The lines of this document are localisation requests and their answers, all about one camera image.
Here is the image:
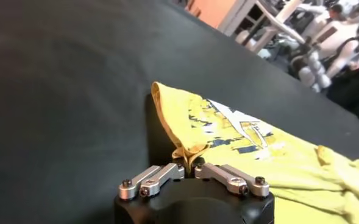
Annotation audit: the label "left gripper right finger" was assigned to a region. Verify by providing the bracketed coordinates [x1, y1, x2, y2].
[194, 163, 271, 198]

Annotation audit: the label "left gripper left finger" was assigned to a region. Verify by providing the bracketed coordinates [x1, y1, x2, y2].
[119, 163, 185, 201]

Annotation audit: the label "lime green t-shirt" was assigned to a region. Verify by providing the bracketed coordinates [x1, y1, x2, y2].
[151, 81, 359, 224]

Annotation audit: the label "black plastic table sheet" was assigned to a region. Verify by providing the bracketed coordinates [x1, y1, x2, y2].
[0, 0, 359, 224]

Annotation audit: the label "white standing desk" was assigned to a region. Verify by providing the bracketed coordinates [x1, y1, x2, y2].
[218, 0, 308, 54]

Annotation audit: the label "white humanoid robot round base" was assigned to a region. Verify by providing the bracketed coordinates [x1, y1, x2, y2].
[288, 0, 359, 94]

